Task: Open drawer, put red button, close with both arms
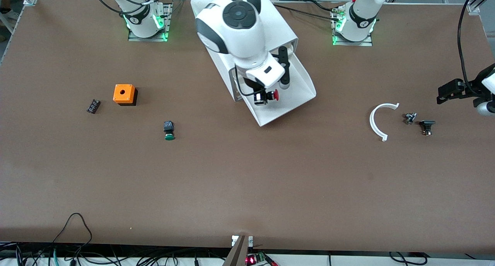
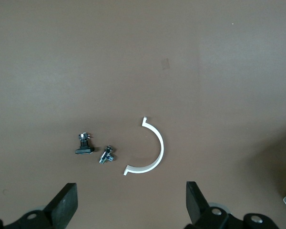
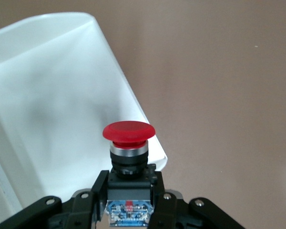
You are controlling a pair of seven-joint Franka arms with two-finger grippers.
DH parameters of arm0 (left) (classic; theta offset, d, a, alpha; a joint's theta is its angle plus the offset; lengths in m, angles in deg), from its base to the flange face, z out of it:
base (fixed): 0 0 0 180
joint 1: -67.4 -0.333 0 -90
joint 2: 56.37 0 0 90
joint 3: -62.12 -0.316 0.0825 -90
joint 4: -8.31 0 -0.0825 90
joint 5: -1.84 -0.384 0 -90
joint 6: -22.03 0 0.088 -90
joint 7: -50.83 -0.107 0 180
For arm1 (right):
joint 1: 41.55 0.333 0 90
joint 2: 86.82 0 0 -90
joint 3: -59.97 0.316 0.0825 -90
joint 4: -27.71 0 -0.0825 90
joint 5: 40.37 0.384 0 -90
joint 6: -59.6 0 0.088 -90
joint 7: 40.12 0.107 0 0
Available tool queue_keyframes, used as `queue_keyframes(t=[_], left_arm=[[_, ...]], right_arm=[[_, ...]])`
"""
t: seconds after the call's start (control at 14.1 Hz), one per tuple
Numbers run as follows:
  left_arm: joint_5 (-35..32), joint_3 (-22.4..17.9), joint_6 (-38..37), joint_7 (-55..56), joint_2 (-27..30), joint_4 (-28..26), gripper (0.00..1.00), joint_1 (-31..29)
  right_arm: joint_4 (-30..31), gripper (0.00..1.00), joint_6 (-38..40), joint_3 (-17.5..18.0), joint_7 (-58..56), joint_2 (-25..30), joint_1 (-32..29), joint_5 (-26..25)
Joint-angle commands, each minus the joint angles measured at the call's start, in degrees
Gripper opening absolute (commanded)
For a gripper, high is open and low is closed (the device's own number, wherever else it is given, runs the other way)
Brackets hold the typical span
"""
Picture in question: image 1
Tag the red push button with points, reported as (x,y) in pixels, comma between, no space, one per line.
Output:
(275,95)

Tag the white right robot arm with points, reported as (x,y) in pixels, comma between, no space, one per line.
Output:
(236,22)

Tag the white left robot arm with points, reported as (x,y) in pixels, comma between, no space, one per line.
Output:
(361,14)

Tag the white drawer cabinet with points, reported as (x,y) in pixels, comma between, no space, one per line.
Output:
(284,26)

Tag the green push button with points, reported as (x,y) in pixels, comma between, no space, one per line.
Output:
(168,130)

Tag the white curved plastic arc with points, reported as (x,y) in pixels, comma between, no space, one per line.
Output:
(372,123)

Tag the orange box with hole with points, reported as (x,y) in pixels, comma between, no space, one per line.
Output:
(124,94)

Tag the circuit board with red light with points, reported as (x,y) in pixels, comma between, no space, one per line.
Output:
(257,259)

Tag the small black contact block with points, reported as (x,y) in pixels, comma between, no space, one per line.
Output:
(93,106)

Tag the small grey black switch part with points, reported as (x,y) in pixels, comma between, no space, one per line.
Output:
(410,118)

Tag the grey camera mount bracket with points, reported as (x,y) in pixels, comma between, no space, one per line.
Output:
(238,252)

